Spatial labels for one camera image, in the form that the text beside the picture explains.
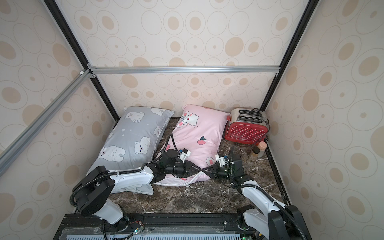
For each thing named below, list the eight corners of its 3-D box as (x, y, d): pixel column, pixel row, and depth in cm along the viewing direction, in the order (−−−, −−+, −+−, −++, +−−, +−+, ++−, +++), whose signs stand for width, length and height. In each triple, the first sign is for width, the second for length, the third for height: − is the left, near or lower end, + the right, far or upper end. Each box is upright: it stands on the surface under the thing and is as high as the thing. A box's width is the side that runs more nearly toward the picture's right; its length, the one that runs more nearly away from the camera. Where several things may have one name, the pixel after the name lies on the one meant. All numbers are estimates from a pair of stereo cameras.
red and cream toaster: (227, 146, 105) (232, 129, 91) (224, 125, 118) (228, 107, 103) (261, 146, 105) (272, 129, 91) (254, 125, 118) (263, 107, 103)
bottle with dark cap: (248, 160, 98) (252, 153, 91) (250, 153, 101) (255, 146, 94) (253, 162, 97) (258, 155, 90) (256, 155, 100) (260, 148, 93)
